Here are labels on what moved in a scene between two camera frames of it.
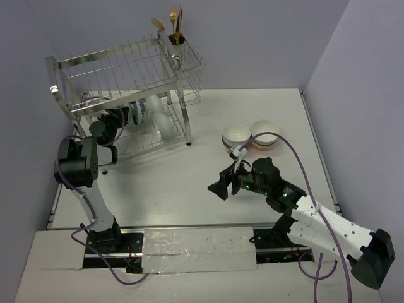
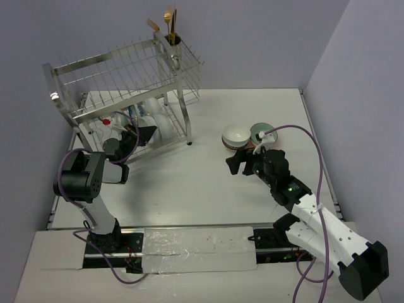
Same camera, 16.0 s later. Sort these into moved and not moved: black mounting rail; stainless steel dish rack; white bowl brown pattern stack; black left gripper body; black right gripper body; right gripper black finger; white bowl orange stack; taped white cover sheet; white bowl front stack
Moved: black right gripper body; black left gripper body; white bowl orange stack; right gripper black finger
Not moved: taped white cover sheet; black mounting rail; white bowl brown pattern stack; white bowl front stack; stainless steel dish rack
